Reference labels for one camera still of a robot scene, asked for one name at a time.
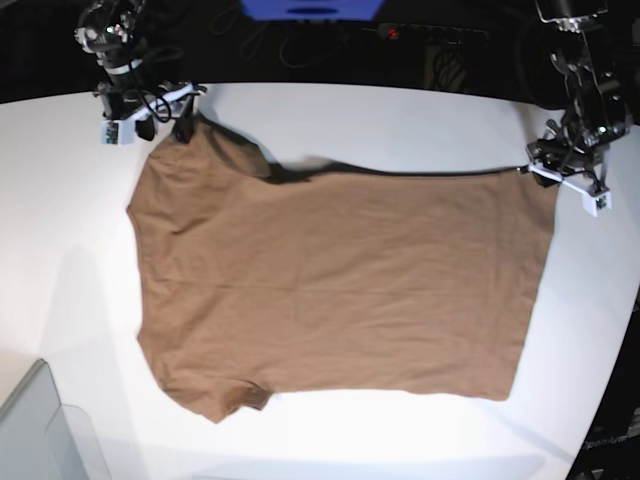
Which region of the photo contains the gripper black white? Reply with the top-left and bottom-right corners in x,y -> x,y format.
519,142 -> 611,199
93,82 -> 206,144

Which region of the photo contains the brown t-shirt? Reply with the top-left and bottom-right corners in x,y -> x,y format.
127,122 -> 557,422

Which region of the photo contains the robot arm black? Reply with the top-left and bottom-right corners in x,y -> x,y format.
521,1 -> 631,217
74,1 -> 207,146

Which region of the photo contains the blue box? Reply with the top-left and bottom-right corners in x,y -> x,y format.
240,0 -> 383,21

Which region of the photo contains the grey plastic bin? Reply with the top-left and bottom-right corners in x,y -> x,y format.
1,359 -> 112,480

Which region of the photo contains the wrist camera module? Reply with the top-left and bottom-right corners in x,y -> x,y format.
100,119 -> 136,146
582,191 -> 612,218

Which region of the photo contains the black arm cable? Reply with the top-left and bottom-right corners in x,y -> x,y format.
139,47 -> 184,124

